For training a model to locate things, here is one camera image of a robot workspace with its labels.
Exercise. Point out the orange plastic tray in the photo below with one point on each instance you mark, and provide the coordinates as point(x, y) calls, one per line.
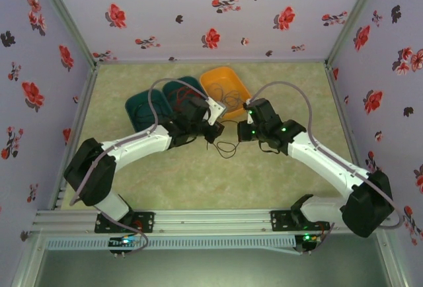
point(215, 78)

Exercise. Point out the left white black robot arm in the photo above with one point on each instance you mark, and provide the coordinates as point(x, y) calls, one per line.
point(138, 145)

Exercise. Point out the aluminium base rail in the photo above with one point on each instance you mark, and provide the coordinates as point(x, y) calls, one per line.
point(215, 221)

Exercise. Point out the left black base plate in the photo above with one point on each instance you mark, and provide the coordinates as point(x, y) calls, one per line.
point(148, 222)

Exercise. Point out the controller board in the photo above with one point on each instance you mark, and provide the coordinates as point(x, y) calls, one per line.
point(307, 242)
point(117, 243)

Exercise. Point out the teal plastic tray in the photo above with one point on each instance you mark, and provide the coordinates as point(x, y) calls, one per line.
point(138, 98)
point(172, 83)

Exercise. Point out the aluminium side rail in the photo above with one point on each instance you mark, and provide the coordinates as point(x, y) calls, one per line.
point(336, 88)
point(76, 135)

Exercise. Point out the aluminium corner post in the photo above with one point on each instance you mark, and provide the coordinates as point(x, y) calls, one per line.
point(361, 2)
point(64, 12)

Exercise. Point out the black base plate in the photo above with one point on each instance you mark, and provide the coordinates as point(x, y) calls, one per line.
point(279, 221)
point(148, 222)

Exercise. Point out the left controller board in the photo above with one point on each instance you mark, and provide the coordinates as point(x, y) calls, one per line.
point(117, 243)

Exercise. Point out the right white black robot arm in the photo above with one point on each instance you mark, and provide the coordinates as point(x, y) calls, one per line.
point(324, 164)

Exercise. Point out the right controller board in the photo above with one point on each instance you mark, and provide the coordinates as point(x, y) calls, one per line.
point(307, 242)

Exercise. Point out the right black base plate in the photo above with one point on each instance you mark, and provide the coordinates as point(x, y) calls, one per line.
point(279, 221)

